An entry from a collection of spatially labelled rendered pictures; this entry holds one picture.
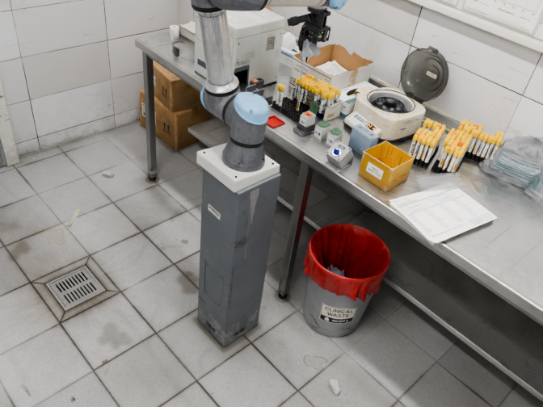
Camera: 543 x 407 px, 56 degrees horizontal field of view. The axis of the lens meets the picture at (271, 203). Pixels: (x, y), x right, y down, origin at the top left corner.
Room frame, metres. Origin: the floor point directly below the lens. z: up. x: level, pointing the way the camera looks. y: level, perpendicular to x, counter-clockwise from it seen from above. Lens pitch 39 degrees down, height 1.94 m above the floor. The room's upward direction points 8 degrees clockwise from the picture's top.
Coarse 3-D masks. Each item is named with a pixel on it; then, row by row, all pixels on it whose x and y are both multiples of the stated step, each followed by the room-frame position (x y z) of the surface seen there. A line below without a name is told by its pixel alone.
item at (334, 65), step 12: (324, 48) 2.34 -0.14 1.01; (336, 48) 2.38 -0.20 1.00; (300, 60) 2.15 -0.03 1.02; (312, 60) 2.28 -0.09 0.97; (324, 60) 2.35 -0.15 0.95; (336, 60) 2.37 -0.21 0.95; (348, 60) 2.32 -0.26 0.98; (360, 60) 2.28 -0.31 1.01; (300, 72) 2.15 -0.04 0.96; (312, 72) 2.10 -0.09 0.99; (324, 72) 2.06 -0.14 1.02; (336, 72) 2.26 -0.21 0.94; (348, 72) 2.10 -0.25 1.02; (360, 72) 2.17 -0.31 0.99; (336, 84) 2.05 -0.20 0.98; (348, 84) 2.12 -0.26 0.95
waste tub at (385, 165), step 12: (384, 144) 1.64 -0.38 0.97; (372, 156) 1.53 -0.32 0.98; (384, 156) 1.64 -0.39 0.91; (396, 156) 1.60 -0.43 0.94; (408, 156) 1.57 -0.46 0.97; (360, 168) 1.55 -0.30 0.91; (372, 168) 1.52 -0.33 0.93; (384, 168) 1.49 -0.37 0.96; (396, 168) 1.48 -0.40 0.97; (408, 168) 1.54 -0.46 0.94; (372, 180) 1.51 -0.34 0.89; (384, 180) 1.48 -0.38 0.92; (396, 180) 1.50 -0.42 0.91
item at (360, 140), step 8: (352, 128) 1.72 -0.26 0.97; (360, 128) 1.71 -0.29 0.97; (352, 136) 1.71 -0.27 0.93; (360, 136) 1.68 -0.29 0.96; (368, 136) 1.66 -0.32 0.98; (376, 136) 1.66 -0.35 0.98; (352, 144) 1.70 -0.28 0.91; (360, 144) 1.68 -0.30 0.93; (368, 144) 1.65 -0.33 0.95; (376, 144) 1.67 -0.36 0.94; (352, 152) 1.68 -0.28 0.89; (360, 152) 1.67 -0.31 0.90; (360, 160) 1.64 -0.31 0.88
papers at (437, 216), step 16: (432, 192) 1.49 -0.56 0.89; (448, 192) 1.50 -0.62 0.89; (464, 192) 1.52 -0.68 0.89; (400, 208) 1.37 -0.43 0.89; (416, 208) 1.38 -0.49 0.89; (432, 208) 1.39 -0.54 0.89; (448, 208) 1.41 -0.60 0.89; (464, 208) 1.42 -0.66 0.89; (480, 208) 1.43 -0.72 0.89; (416, 224) 1.29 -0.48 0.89; (432, 224) 1.30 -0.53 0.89; (448, 224) 1.32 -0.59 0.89; (464, 224) 1.33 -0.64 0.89; (480, 224) 1.34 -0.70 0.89; (432, 240) 1.23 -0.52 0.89
